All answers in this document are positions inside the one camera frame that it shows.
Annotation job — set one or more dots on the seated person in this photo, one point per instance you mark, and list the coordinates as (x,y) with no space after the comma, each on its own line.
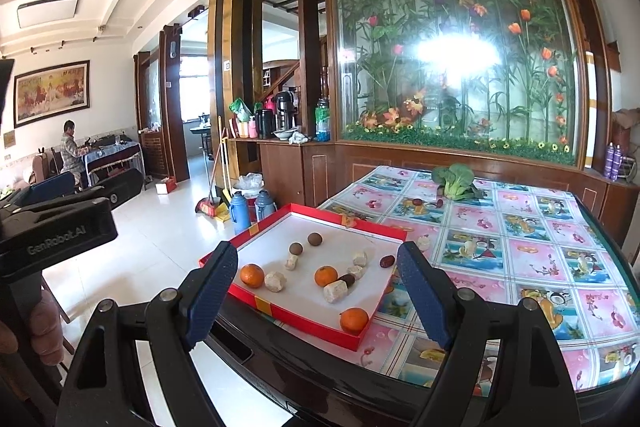
(73,155)

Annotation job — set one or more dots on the red box lid tray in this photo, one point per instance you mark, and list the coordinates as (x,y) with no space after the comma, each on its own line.
(279,244)

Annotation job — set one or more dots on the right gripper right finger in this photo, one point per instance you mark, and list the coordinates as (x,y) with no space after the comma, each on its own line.
(455,318)

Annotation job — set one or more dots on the dark red jujube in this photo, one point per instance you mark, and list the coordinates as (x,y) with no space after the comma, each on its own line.
(387,261)

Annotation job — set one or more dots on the left hand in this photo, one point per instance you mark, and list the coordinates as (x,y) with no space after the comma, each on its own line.
(46,336)

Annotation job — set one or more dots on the dark side table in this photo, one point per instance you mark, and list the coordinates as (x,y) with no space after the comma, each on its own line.
(111,155)

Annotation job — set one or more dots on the brown round fruit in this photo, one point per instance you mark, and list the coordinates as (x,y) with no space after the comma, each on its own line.
(314,239)

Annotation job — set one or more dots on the grey blue thermos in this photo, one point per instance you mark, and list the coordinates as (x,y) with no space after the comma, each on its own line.
(265,206)

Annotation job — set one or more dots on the glass flower display partition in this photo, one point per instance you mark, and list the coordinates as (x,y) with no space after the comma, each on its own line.
(506,77)

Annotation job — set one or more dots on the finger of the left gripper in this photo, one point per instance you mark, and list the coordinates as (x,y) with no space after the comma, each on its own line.
(58,186)
(117,189)

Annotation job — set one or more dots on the orange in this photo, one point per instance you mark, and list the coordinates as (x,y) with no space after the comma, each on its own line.
(325,275)
(252,275)
(353,321)

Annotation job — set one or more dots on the wooden sideboard counter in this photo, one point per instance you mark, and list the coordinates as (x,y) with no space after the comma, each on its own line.
(307,174)

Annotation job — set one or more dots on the green leafy vegetable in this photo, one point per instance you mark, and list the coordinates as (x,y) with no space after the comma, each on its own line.
(456,183)

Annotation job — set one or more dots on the purple bottles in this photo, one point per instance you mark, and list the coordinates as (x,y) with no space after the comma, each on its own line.
(613,161)

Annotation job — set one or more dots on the floral plastic tablecloth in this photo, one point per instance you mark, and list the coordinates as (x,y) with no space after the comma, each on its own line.
(514,242)

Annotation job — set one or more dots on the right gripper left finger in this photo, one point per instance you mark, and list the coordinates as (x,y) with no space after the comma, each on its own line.
(179,318)

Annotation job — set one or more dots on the framed wall painting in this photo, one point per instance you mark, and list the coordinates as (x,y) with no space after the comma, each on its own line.
(51,91)

